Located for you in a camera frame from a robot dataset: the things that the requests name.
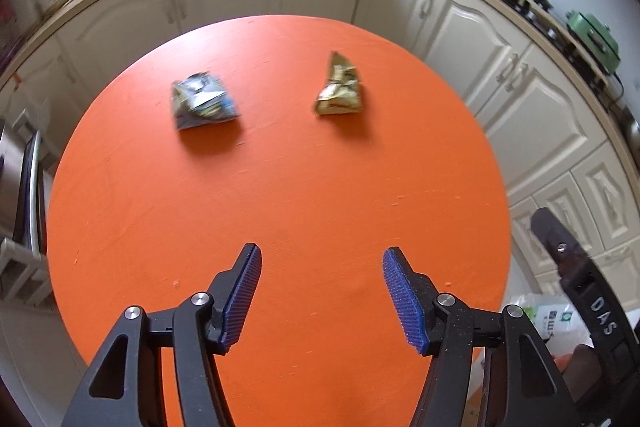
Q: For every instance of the silver snack wrapper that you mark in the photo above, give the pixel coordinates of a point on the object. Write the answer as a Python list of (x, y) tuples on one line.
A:
[(205, 104)]

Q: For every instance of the green electric cooking pot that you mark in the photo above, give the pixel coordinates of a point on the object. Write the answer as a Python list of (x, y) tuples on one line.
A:
[(595, 38)]

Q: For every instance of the purple dish rack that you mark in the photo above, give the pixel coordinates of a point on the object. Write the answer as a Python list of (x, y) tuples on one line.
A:
[(7, 27)]

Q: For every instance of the cream kitchen cabinets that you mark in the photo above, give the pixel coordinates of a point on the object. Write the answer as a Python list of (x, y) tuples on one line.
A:
[(500, 37)]

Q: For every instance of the orange hook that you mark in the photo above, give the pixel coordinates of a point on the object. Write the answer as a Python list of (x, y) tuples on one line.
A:
[(17, 78)]

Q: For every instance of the person's right forearm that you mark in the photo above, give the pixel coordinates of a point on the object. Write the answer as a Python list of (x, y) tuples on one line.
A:
[(582, 374)]

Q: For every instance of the black gas stove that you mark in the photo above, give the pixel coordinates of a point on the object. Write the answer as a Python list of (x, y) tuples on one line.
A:
[(525, 4)]

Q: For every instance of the white shelf rack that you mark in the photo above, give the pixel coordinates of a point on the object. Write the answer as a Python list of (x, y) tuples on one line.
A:
[(20, 272)]

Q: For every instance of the white green rice bag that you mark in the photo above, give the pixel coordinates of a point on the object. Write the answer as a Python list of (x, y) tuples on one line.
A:
[(550, 322)]

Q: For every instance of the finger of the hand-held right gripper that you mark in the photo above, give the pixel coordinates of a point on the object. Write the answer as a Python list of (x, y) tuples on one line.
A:
[(557, 239)]

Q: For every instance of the gold snack wrapper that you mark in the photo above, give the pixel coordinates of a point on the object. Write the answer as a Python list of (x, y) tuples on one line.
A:
[(340, 92)]

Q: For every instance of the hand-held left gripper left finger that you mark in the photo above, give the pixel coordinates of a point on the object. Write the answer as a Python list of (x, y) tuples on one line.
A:
[(242, 302)]

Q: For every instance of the stainless steel oven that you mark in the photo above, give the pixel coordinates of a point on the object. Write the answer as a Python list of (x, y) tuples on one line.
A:
[(17, 187)]

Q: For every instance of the steel frying pan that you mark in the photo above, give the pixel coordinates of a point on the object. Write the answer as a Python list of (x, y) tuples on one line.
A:
[(631, 124)]

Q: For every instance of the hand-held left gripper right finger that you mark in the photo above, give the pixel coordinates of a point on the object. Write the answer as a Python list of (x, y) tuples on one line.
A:
[(402, 302)]

